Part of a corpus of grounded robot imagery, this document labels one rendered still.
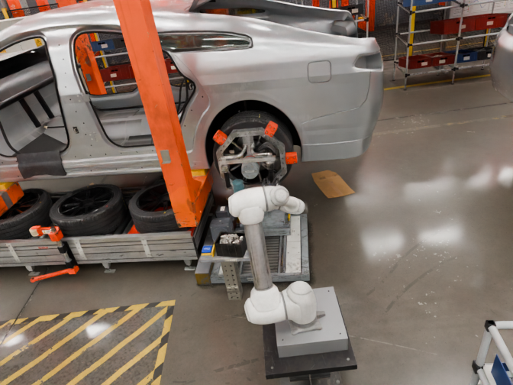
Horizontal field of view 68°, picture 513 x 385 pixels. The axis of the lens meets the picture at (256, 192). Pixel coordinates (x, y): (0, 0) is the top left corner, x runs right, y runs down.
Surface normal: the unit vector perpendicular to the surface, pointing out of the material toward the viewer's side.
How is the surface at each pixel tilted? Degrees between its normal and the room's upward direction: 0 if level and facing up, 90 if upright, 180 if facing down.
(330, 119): 90
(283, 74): 90
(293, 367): 0
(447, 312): 0
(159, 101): 90
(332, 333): 1
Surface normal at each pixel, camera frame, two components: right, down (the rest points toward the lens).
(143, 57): -0.09, 0.53
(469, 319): -0.12, -0.85
